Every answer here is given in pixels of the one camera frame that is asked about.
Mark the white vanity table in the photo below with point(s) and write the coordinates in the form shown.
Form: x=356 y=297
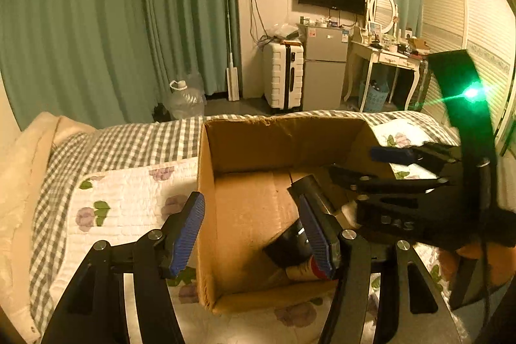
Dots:
x=385 y=56

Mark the clear plastic bag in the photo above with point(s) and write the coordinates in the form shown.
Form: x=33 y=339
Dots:
x=284 y=33

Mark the beige blanket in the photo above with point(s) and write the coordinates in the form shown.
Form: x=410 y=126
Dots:
x=20 y=187

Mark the brown cardboard box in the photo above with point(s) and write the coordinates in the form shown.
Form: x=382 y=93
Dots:
x=246 y=207

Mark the blue waste bin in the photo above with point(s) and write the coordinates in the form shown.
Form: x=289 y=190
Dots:
x=374 y=96

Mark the white sliding wardrobe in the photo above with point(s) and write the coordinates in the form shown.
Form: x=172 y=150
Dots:
x=451 y=29

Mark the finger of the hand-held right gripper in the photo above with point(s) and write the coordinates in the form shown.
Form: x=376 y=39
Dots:
x=393 y=154
x=375 y=182

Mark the white flat mop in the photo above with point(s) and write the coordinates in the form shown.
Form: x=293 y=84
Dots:
x=232 y=82

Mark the white hard suitcase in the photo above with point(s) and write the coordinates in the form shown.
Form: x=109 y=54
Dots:
x=280 y=74

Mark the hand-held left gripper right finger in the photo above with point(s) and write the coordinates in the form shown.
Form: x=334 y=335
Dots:
x=318 y=243

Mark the floral quilt with checkered border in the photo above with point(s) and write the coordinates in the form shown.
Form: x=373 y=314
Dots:
x=121 y=144

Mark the wide green curtain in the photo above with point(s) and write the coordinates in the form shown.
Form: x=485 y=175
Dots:
x=100 y=17

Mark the large clear water bottle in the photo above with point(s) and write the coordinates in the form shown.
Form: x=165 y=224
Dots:
x=185 y=102

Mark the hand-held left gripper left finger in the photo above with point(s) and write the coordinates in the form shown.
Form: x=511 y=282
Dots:
x=187 y=237

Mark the small picture frame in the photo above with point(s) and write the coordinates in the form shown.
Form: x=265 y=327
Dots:
x=374 y=28

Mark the person's right hand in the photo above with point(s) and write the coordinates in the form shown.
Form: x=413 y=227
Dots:
x=494 y=263

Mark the silver small fridge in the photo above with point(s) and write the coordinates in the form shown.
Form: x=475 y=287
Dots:
x=324 y=66

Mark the white red tube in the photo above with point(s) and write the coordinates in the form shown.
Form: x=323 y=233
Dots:
x=302 y=270

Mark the oval white mirror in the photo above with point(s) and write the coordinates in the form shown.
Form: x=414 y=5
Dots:
x=382 y=10

